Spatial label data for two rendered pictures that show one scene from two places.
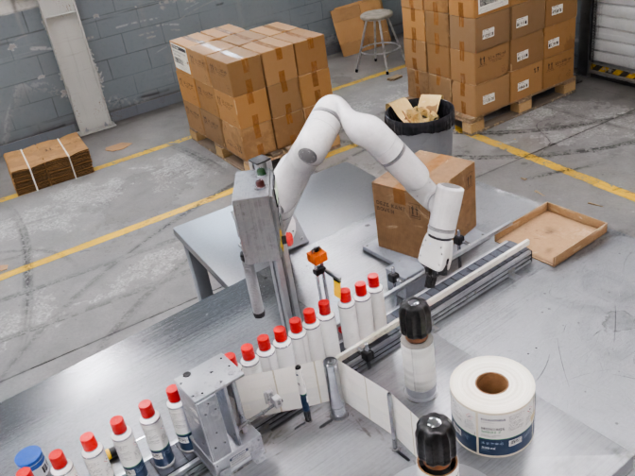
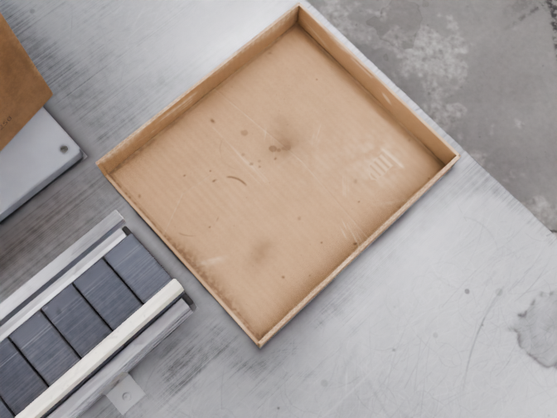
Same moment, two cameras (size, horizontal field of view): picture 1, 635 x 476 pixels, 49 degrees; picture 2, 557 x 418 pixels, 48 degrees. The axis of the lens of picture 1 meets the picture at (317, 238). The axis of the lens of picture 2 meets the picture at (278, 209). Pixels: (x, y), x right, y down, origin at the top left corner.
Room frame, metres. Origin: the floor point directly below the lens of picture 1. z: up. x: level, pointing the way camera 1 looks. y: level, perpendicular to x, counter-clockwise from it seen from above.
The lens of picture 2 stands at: (1.91, -0.76, 1.51)
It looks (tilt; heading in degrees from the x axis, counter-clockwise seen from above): 73 degrees down; 340
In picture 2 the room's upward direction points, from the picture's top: 9 degrees clockwise
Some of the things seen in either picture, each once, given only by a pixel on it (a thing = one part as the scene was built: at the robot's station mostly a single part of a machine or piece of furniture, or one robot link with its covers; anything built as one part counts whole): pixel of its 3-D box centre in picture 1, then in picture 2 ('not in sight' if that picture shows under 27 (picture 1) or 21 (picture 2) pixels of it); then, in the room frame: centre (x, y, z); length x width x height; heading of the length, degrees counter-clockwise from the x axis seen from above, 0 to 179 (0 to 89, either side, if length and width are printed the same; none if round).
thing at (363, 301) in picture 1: (364, 312); not in sight; (1.67, -0.10, 0.98); 0.05 x 0.05 x 0.20
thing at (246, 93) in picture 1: (252, 92); not in sight; (5.56, 0.33, 0.45); 1.20 x 0.84 x 0.89; 28
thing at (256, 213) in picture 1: (259, 214); not in sight; (1.62, 0.14, 1.38); 0.17 x 0.10 x 0.19; 177
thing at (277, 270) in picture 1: (280, 264); not in sight; (1.71, 0.12, 1.16); 0.04 x 0.04 x 0.67; 32
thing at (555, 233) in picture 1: (550, 231); (280, 165); (2.14, -0.84, 0.85); 0.30 x 0.26 x 0.04; 122
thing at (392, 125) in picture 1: (420, 138); not in sight; (4.14, -0.76, 0.43); 0.44 x 0.43 x 0.39; 26
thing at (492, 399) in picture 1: (491, 405); not in sight; (1.25, -0.36, 0.95); 0.20 x 0.20 x 0.14
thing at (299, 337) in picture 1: (300, 348); not in sight; (1.54, 0.10, 0.98); 0.05 x 0.05 x 0.20
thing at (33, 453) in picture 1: (32, 464); not in sight; (1.39, 0.85, 0.87); 0.07 x 0.07 x 0.07
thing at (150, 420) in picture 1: (155, 433); not in sight; (1.31, 0.48, 0.98); 0.05 x 0.05 x 0.20
